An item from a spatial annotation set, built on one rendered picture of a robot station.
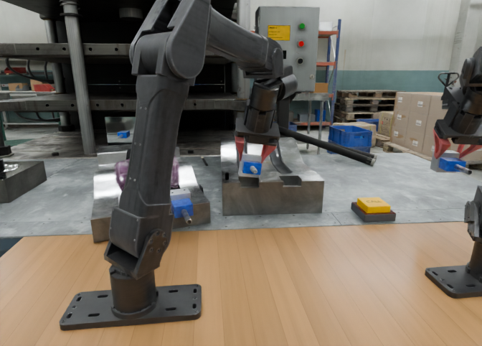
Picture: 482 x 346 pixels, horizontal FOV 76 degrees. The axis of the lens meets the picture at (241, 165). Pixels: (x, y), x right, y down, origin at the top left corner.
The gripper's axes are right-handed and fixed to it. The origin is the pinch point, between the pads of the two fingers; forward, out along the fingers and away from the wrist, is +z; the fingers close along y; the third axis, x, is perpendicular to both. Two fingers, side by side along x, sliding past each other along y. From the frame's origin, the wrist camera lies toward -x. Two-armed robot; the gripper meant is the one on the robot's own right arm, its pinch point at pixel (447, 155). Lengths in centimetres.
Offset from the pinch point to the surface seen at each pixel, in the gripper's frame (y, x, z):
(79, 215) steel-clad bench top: 94, 22, 5
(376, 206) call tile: 19.9, 14.8, 4.4
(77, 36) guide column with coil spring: 133, -62, -8
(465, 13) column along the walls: -350, -686, 189
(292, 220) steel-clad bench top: 40.2, 18.7, 6.6
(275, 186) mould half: 44.6, 12.8, 1.1
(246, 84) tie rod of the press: 60, -62, 15
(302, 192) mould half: 37.8, 12.5, 3.3
